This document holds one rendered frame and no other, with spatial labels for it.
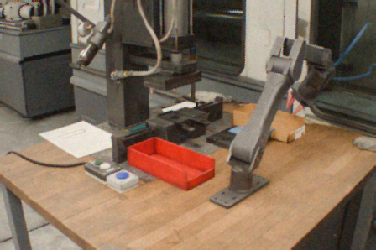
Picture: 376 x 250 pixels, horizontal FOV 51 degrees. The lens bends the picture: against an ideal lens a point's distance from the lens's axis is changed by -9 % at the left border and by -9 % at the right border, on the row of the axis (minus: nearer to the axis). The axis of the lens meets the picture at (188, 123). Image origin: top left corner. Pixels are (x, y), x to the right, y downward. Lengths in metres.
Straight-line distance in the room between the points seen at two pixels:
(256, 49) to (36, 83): 2.94
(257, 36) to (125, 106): 0.73
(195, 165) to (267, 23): 0.88
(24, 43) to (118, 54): 2.89
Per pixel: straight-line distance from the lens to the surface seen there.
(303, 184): 1.27
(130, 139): 1.36
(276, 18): 1.93
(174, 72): 1.42
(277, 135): 1.55
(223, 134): 1.53
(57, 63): 4.59
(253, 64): 2.04
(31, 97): 4.54
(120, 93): 1.62
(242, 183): 1.15
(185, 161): 1.33
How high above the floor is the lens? 1.48
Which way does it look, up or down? 20 degrees down
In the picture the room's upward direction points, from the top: straight up
